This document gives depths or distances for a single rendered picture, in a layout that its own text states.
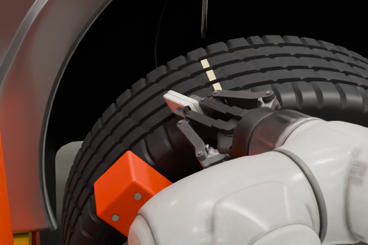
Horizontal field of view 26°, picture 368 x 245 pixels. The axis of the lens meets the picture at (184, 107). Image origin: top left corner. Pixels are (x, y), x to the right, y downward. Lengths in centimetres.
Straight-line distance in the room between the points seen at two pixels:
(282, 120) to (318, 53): 37
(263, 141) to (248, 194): 17
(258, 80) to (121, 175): 24
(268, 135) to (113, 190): 24
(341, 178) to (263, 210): 10
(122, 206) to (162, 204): 31
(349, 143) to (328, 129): 4
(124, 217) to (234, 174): 32
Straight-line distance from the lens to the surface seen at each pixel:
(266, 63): 115
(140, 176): 99
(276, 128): 85
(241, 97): 99
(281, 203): 69
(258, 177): 70
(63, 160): 321
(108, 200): 99
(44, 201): 151
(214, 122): 96
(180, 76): 117
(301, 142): 77
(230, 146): 92
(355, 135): 78
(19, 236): 157
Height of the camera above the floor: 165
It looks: 27 degrees down
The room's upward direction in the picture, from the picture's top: straight up
